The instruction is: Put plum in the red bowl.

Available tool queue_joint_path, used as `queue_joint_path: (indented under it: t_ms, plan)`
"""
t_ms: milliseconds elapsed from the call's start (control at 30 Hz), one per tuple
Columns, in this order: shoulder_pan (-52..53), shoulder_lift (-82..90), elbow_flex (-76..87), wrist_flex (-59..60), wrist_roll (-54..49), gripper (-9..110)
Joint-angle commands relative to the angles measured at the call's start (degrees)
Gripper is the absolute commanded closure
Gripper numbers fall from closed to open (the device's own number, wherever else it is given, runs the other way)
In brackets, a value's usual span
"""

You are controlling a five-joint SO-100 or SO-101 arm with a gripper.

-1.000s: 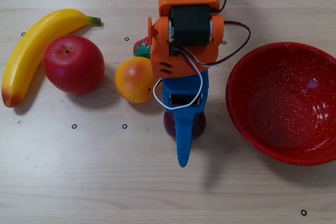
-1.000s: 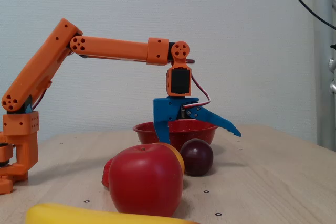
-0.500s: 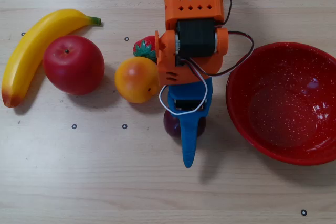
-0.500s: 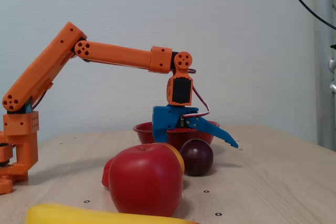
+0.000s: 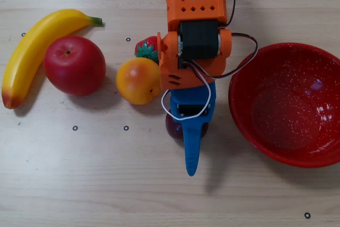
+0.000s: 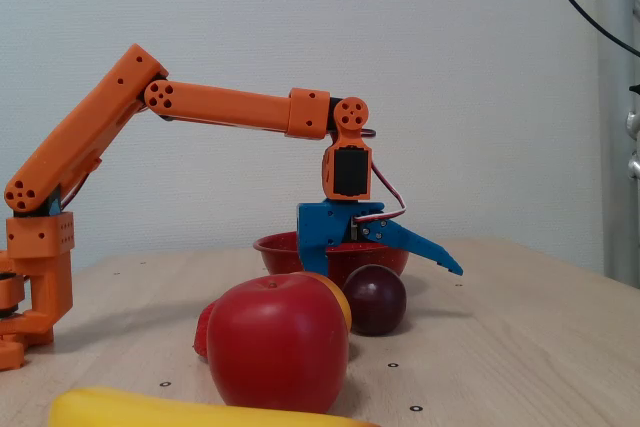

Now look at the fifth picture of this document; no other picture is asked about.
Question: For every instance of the red speckled enamel bowl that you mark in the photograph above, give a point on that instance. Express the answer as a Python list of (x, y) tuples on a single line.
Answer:
[(287, 120)]

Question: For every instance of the orange toy peach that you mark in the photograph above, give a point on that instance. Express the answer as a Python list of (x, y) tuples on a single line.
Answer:
[(136, 82)]

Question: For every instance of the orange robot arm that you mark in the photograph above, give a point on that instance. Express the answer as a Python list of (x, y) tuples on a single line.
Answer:
[(196, 11)]

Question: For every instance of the red toy apple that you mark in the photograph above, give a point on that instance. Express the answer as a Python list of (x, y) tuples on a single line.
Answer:
[(74, 67)]

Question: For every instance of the dark purple toy plum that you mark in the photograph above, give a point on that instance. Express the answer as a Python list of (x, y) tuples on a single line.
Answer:
[(174, 129)]

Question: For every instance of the yellow toy banana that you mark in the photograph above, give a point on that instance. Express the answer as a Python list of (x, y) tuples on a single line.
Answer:
[(32, 49)]

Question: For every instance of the red toy strawberry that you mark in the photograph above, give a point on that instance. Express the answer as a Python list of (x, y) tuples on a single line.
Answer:
[(147, 45)]

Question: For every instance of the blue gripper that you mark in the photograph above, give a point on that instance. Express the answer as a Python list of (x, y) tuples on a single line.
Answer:
[(192, 122)]

